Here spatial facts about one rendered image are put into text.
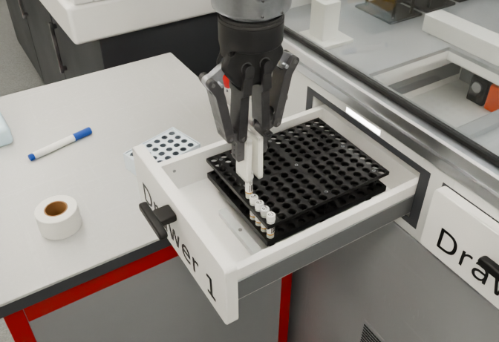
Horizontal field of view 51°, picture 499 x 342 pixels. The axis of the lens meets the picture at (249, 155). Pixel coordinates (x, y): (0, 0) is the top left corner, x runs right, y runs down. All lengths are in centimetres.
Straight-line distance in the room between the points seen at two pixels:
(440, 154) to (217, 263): 34
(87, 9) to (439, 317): 107
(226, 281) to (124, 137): 57
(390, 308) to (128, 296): 47
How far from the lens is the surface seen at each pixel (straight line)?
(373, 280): 102
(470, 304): 86
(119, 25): 148
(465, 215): 75
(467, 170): 74
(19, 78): 314
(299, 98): 99
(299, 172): 80
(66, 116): 124
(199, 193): 86
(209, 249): 65
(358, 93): 85
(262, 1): 56
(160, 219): 72
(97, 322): 101
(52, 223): 92
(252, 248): 75
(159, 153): 103
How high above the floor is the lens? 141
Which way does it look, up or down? 38 degrees down
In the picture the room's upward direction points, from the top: straight up
